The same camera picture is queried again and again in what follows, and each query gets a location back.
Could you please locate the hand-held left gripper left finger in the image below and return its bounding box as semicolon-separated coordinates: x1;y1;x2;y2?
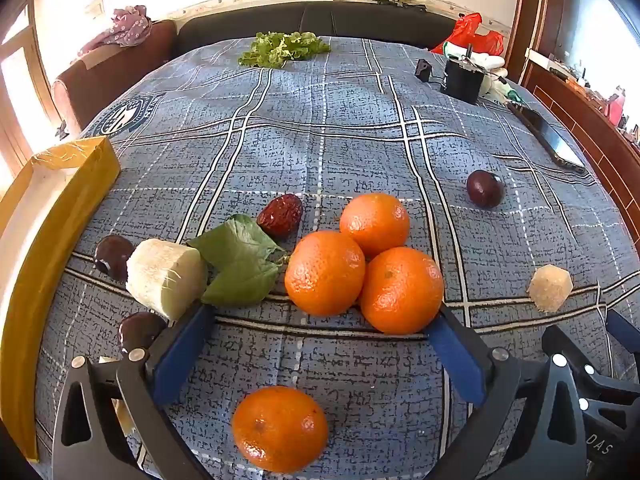
52;302;216;480

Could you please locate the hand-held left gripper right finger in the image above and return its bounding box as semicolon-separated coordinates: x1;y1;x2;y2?
425;302;587;480

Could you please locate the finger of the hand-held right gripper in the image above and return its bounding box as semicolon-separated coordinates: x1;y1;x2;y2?
604;307;640;361
570;355;640;428

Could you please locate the large peeled sugarcane piece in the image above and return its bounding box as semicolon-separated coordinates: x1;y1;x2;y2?
125;238;209;322

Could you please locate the orange mandarin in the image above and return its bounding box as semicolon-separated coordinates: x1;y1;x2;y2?
231;385;329;474
339;192;411;259
284;230;367;317
359;246;445;336

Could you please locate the green leaf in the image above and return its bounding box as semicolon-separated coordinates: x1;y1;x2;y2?
187;213;291;308

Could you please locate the yellow cardboard box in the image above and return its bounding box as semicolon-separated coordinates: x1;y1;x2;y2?
0;136;122;463

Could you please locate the red dried date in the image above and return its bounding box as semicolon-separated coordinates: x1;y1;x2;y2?
256;193;304;239

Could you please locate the black smartphone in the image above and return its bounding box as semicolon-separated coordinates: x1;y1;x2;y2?
507;102;588;176

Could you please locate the wooden cabinet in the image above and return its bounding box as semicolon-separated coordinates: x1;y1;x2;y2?
520;47;640;241

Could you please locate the pink object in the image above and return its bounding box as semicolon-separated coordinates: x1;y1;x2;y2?
605;87;629;126

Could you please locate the blue plaid blanket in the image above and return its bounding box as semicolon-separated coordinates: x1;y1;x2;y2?
35;35;640;480

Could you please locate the white green plastic object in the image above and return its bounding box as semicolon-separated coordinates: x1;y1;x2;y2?
480;52;523;107

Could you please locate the black box device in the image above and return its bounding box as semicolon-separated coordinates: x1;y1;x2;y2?
440;45;486;106

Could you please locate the brown armchair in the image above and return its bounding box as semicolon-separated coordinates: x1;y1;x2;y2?
51;19;178;136

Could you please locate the green lettuce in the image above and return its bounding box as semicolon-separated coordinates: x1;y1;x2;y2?
238;31;332;69

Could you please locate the red plastic bag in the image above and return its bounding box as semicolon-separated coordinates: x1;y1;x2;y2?
431;12;505;57

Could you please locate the purple floral cloth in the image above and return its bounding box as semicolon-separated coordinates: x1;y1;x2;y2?
77;5;152;58

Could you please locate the black sofa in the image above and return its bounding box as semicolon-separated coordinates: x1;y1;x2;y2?
172;1;458;58

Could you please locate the dark slim stick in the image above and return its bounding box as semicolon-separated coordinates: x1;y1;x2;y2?
332;0;428;12

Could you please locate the wooden door frame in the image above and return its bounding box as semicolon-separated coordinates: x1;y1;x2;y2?
502;0;551;81

